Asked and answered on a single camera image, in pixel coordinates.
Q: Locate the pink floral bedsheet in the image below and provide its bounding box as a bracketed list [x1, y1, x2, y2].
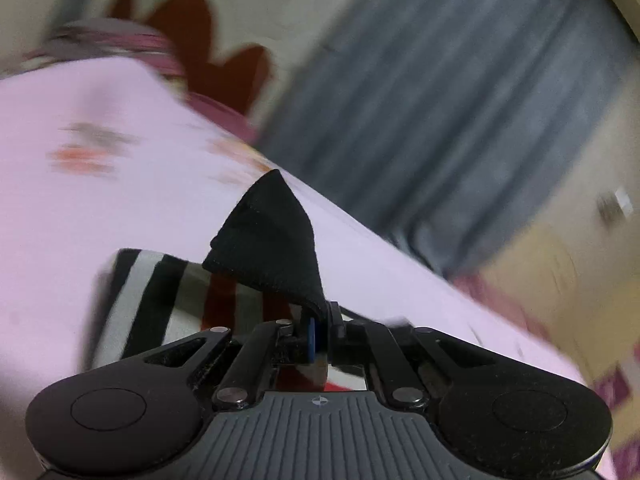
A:
[0, 55, 617, 480]

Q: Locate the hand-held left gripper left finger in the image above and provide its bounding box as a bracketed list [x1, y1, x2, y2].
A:
[117, 316, 321, 408]

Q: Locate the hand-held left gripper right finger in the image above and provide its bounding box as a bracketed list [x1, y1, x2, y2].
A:
[322, 301, 507, 408]

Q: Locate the grey curtain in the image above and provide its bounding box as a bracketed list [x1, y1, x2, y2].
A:
[259, 0, 632, 277]

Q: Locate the black red white striped sweater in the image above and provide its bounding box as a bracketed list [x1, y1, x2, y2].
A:
[82, 169, 373, 395]

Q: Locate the pink pillow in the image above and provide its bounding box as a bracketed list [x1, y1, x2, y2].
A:
[24, 19, 185, 87]

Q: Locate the red and white headboard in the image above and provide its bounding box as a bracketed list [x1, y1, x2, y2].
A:
[106, 0, 277, 117]

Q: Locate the cream wardrobe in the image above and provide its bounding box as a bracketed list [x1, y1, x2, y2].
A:
[477, 187, 640, 461]

